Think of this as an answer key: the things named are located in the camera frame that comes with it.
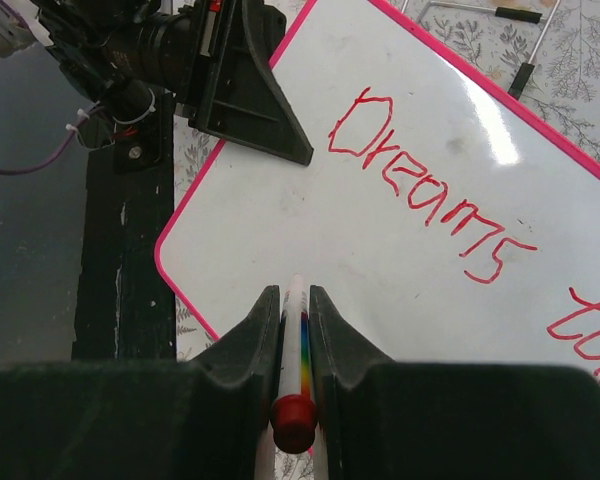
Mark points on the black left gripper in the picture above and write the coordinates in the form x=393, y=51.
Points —
x=216, y=55

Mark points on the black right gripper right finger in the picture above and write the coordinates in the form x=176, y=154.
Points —
x=383, y=419

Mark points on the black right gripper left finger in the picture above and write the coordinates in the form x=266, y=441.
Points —
x=207, y=418

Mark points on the red capped whiteboard marker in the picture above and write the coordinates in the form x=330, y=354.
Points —
x=294, y=412

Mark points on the pink framed whiteboard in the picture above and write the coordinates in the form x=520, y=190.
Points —
x=405, y=200

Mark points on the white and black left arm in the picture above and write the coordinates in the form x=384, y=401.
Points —
x=95, y=44

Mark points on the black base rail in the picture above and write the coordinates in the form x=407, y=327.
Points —
x=124, y=308

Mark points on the white wire whiteboard stand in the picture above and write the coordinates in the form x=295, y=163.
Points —
x=505, y=40

